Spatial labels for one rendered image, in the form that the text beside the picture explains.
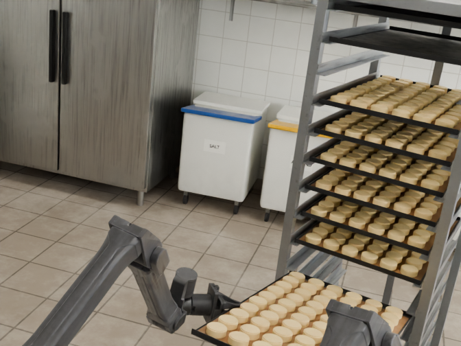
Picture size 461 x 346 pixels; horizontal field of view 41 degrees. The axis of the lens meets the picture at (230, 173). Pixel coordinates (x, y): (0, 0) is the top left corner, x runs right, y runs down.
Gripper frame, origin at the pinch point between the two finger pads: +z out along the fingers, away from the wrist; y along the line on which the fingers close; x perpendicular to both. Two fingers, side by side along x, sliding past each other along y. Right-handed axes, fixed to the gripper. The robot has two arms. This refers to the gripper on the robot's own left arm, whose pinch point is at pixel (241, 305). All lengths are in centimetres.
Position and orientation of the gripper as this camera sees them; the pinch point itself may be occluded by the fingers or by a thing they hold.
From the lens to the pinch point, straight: 172.6
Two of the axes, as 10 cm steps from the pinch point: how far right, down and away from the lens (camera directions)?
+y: -1.7, 9.6, 2.3
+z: 9.5, 0.9, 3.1
